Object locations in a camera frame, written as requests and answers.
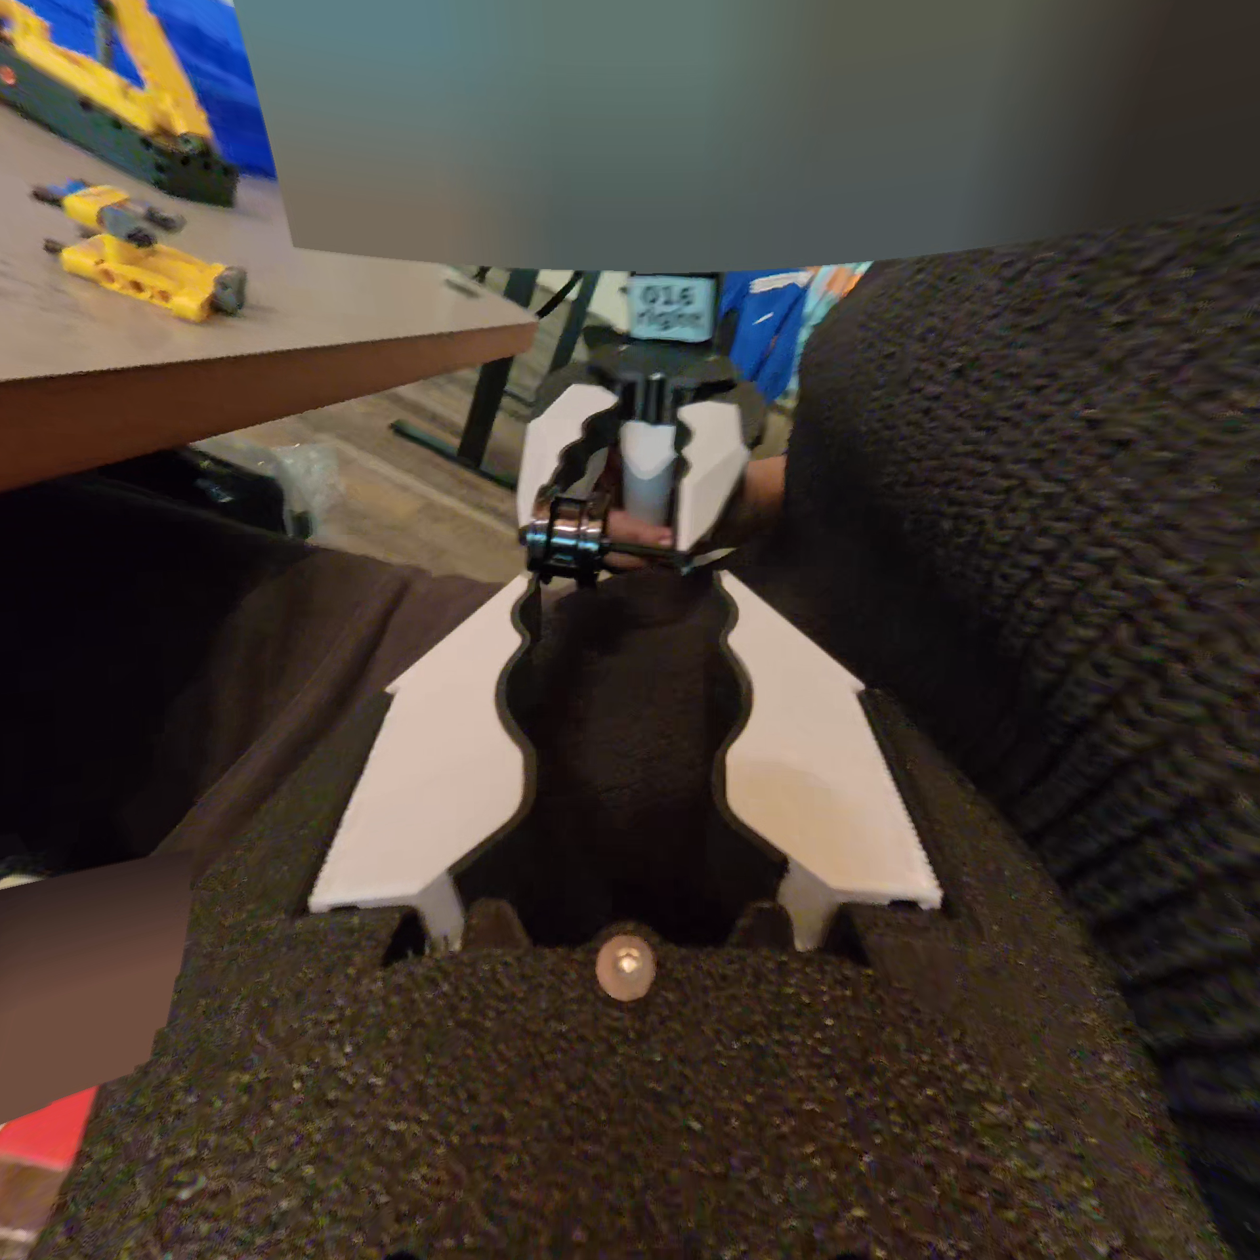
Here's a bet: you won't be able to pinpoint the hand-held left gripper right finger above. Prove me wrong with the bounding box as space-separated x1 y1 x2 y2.
713 569 946 953

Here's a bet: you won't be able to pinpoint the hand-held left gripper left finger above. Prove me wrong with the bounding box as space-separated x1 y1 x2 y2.
307 573 542 953

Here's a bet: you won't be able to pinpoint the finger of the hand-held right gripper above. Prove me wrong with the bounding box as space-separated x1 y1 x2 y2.
515 384 623 543
673 399 752 555

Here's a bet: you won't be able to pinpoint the black toy wheel with axle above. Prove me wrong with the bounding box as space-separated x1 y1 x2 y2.
523 495 712 588

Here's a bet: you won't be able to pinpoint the person's right forearm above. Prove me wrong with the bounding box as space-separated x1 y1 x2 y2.
781 204 1260 1119

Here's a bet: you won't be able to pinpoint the person's right hand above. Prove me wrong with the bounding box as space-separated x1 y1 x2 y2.
602 453 790 573

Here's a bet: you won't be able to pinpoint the blue orange cloth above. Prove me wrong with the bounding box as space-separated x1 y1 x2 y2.
721 258 875 407

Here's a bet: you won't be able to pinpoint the clear plastic bag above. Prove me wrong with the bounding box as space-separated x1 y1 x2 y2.
194 441 341 542

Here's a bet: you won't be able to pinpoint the person's black trousers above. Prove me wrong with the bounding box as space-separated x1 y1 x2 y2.
0 473 749 947

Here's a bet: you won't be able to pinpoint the yellow toy beam assembly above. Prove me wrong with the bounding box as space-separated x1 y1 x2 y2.
43 233 248 326

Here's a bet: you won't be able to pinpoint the yellow toy vehicle assembly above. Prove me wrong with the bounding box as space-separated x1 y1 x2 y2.
0 0 241 209

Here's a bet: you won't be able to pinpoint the small yellow grey toy assembly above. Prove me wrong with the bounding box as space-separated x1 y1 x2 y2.
31 179 188 249

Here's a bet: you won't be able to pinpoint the black table leg frame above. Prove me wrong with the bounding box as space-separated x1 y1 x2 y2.
389 267 604 492

